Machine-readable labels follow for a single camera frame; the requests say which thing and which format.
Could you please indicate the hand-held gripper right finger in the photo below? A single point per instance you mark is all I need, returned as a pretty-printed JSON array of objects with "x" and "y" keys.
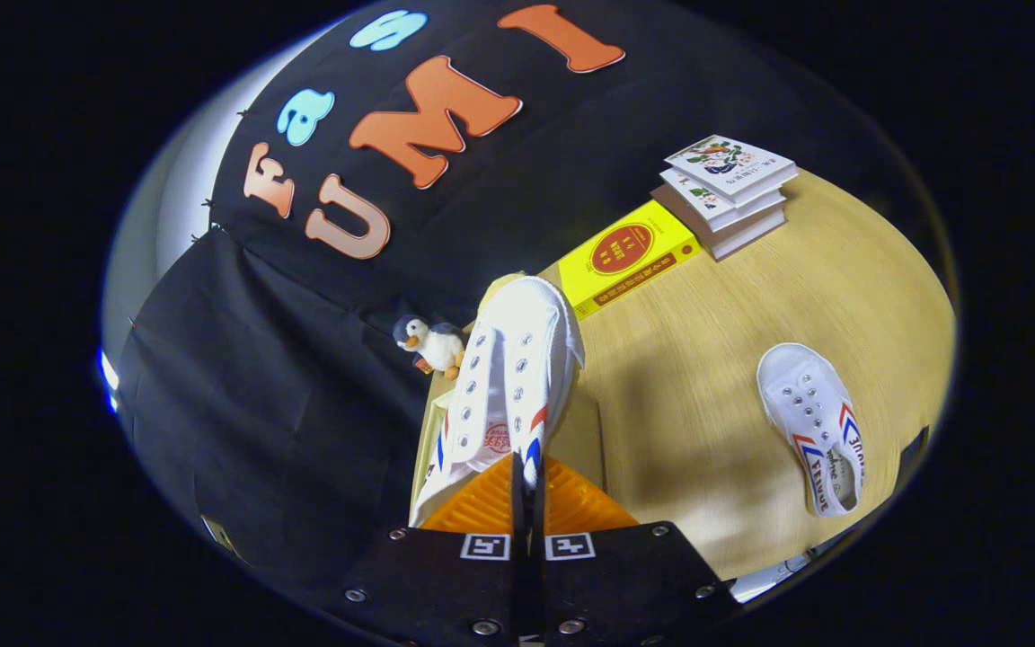
[{"x": 616, "y": 584}]

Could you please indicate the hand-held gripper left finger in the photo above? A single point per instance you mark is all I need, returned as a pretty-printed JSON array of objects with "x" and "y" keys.
[{"x": 446, "y": 584}]

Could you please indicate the beige fabric storage box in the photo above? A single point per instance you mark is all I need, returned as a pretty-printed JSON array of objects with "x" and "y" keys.
[{"x": 582, "y": 440}]

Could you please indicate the white canvas shoe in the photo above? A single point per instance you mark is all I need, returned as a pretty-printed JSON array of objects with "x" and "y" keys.
[
  {"x": 517, "y": 359},
  {"x": 805, "y": 413}
]

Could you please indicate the penguin plush toy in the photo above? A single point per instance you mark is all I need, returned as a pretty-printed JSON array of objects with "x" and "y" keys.
[{"x": 435, "y": 346}]

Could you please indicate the black backdrop cloth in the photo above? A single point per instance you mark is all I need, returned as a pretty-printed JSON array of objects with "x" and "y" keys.
[{"x": 302, "y": 377}]

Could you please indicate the yellow round plush toy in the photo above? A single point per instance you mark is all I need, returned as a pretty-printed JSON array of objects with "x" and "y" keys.
[{"x": 496, "y": 289}]

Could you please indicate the yellow book with red circle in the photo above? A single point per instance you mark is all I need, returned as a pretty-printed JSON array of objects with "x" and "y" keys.
[{"x": 625, "y": 256}]

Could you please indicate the white illustrated book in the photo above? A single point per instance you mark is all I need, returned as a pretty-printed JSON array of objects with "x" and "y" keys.
[
  {"x": 706, "y": 205},
  {"x": 733, "y": 166}
]

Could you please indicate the ceiling light panel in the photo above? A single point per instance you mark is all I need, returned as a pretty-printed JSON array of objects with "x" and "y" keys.
[{"x": 109, "y": 377}]

